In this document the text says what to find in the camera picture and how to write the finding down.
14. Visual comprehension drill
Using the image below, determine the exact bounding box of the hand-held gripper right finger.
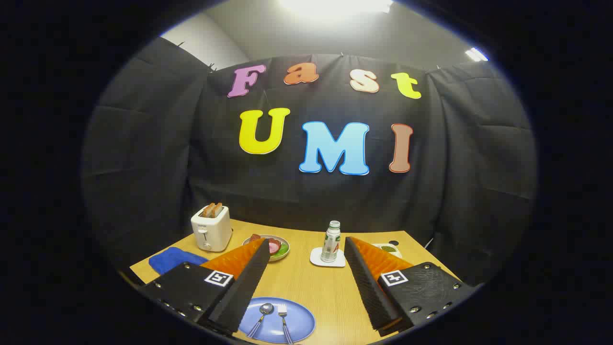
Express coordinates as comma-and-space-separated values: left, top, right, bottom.
344, 236, 479, 337

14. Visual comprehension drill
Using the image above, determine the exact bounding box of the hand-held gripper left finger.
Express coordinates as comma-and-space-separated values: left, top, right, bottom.
139, 238, 271, 336

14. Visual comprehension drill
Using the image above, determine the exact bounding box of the spoon with checkered handle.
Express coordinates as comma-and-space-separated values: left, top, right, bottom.
247, 303, 274, 339

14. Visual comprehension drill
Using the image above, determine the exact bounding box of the fork with checkered handle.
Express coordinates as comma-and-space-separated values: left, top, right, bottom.
278, 304, 294, 345

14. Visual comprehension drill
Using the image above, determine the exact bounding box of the white divided dish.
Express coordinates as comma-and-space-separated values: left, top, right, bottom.
374, 243, 403, 259

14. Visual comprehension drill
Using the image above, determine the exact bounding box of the grey food plate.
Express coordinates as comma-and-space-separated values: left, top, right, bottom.
242, 234, 290, 262

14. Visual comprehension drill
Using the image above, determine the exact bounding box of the white drink bottle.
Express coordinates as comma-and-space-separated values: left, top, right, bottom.
320, 220, 341, 263

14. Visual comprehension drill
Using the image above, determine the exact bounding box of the white coaster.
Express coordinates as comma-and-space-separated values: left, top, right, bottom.
309, 247, 346, 268

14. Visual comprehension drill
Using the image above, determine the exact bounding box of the blue round plate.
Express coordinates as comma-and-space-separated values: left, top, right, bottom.
238, 297, 317, 344

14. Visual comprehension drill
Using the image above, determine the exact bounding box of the white toaster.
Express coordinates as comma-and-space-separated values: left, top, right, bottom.
191, 206, 234, 253

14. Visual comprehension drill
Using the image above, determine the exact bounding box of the blue folded towel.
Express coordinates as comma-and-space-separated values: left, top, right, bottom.
148, 247, 209, 275

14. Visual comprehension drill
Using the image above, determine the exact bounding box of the black backdrop cloth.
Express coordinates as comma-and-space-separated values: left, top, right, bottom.
81, 36, 539, 288

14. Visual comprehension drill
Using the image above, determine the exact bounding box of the large ceiling light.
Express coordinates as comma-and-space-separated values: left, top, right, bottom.
278, 0, 393, 20

